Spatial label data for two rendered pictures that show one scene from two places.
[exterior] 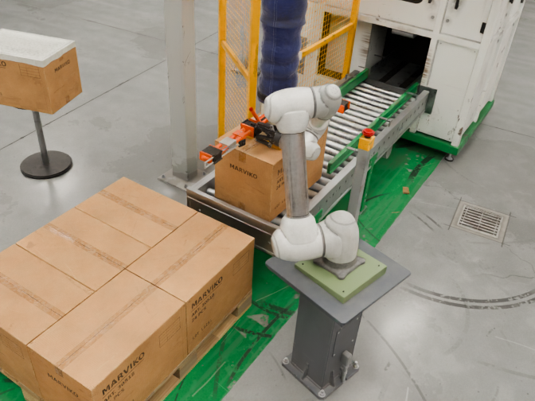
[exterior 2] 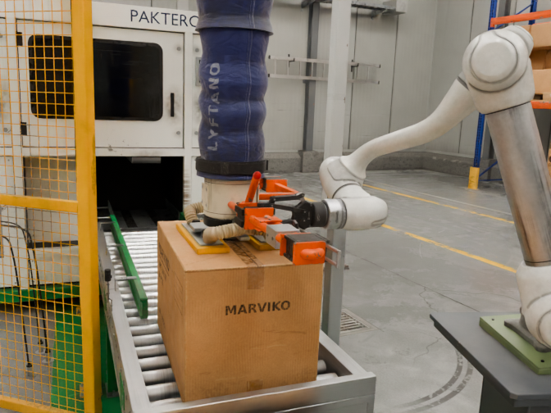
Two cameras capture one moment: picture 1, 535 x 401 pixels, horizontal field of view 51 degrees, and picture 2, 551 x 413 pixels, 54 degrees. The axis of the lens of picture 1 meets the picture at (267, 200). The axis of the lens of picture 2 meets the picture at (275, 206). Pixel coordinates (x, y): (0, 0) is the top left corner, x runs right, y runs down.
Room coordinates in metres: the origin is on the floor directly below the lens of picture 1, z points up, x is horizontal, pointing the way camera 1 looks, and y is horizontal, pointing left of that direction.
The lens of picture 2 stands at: (1.68, 1.24, 1.39)
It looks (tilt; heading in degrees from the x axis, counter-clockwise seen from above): 11 degrees down; 308
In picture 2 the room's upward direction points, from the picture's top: 2 degrees clockwise
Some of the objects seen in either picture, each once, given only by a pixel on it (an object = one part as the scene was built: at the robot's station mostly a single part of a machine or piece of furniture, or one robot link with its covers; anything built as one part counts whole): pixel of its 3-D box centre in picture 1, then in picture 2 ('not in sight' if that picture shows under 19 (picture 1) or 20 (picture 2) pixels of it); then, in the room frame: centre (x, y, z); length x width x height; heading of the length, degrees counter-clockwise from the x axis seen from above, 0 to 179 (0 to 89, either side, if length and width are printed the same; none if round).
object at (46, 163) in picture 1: (40, 132); not in sight; (3.71, 1.80, 0.31); 0.40 x 0.40 x 0.62
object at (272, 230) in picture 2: (227, 144); (282, 236); (2.46, 0.22, 1.07); 0.07 x 0.07 x 0.04; 59
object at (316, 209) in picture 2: (275, 138); (307, 215); (2.55, -0.02, 1.08); 0.09 x 0.07 x 0.08; 60
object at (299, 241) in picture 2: (210, 153); (302, 248); (2.34, 0.30, 1.08); 0.08 x 0.07 x 0.05; 149
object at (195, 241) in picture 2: not in sight; (200, 232); (2.91, 0.07, 0.97); 0.34 x 0.10 x 0.05; 149
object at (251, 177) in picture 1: (271, 160); (229, 297); (2.85, -0.01, 0.75); 0.60 x 0.40 x 0.40; 148
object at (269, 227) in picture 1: (235, 212); (263, 401); (2.53, 0.18, 0.58); 0.70 x 0.03 x 0.06; 60
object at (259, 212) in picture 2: (251, 127); (254, 215); (2.64, 0.12, 1.08); 0.10 x 0.08 x 0.06; 59
